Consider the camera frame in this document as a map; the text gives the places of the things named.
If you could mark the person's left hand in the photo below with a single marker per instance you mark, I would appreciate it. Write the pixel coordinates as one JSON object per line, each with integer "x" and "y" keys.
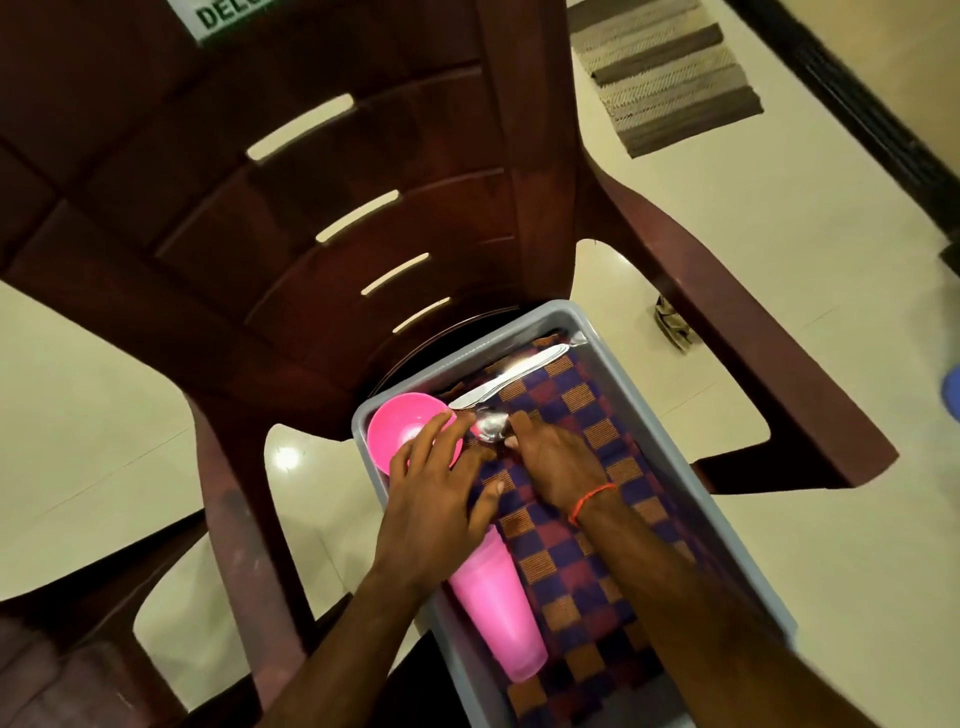
{"x": 435, "y": 518}

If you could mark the grey plastic tray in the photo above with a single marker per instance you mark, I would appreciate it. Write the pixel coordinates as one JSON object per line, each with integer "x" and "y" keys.
{"x": 675, "y": 465}

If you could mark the person's right hand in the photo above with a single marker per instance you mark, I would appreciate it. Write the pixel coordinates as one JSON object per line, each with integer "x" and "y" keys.
{"x": 563, "y": 458}

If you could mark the checkered purple orange cloth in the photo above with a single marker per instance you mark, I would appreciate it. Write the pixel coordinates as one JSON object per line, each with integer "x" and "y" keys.
{"x": 570, "y": 600}

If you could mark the person's right forearm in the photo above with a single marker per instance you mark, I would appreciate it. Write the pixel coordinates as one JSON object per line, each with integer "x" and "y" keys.
{"x": 705, "y": 615}

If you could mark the person's left forearm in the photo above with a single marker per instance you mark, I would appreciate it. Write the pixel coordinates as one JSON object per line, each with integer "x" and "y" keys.
{"x": 345, "y": 660}

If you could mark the crumpled brown paper bag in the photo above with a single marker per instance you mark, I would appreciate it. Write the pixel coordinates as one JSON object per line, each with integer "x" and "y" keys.
{"x": 675, "y": 323}

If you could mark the striped brown rug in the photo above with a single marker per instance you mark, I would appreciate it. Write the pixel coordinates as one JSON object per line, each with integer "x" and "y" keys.
{"x": 660, "y": 75}

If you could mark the red wrist thread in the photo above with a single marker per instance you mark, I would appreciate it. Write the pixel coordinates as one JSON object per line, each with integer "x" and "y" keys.
{"x": 593, "y": 498}

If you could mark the steel cutlery piece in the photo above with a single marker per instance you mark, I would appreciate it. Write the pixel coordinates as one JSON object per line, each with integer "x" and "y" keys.
{"x": 518, "y": 375}

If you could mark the steel spoon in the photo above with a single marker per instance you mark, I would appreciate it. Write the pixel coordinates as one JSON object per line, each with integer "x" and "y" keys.
{"x": 492, "y": 428}

